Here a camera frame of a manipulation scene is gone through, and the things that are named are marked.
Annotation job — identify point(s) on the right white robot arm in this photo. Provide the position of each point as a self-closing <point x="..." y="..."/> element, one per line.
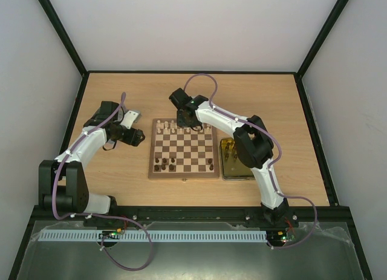
<point x="254" y="145"/>

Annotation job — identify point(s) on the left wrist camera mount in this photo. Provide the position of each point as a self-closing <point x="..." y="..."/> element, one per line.
<point x="130" y="117"/>

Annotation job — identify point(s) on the wooden chess board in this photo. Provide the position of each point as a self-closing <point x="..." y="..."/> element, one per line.
<point x="182" y="153"/>

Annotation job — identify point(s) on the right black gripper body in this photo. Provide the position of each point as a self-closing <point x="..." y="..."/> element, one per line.
<point x="184" y="118"/>

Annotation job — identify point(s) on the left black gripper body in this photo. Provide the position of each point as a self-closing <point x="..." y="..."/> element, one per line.
<point x="131" y="140"/>

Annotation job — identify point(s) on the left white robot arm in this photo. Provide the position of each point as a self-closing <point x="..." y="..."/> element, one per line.
<point x="62" y="181"/>

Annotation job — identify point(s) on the silver tin lid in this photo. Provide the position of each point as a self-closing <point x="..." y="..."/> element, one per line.
<point x="95" y="120"/>

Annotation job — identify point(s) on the black enclosure frame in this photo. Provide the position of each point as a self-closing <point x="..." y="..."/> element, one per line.
<point x="317" y="145"/>

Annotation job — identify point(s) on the white slotted cable duct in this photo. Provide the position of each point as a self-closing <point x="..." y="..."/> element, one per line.
<point x="156" y="236"/>

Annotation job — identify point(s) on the gold tin with pieces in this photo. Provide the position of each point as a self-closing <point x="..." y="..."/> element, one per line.
<point x="231" y="167"/>

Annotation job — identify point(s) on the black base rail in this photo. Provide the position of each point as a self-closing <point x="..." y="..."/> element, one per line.
<point x="245" y="216"/>

